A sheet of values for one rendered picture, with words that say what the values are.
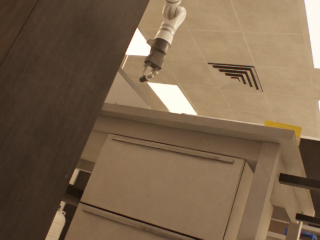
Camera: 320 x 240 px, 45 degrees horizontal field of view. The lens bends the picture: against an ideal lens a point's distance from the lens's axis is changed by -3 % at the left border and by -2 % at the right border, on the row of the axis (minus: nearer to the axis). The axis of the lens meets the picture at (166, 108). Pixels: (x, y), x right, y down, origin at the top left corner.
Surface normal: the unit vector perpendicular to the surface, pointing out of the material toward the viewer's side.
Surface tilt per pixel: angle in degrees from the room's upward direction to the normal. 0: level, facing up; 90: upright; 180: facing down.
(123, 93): 90
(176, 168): 90
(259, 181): 90
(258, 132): 90
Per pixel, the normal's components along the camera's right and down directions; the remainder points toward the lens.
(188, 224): -0.38, -0.47
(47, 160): 0.77, 0.02
